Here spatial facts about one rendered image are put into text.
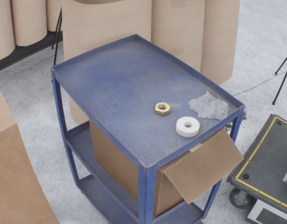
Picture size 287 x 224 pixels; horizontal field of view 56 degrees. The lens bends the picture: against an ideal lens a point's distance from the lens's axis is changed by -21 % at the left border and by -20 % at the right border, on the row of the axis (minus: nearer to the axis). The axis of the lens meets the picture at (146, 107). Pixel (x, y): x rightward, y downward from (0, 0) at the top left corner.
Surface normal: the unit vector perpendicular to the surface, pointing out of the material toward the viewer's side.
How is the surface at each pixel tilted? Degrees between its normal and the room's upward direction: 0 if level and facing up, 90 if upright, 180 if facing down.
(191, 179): 26
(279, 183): 0
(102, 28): 90
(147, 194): 90
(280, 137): 0
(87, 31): 90
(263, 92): 0
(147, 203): 90
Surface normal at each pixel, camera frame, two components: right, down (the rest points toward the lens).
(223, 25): 0.44, 0.58
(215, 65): 0.16, 0.63
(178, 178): 0.30, -0.47
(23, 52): 0.65, 0.50
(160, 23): -0.32, 0.60
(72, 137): 0.02, -0.77
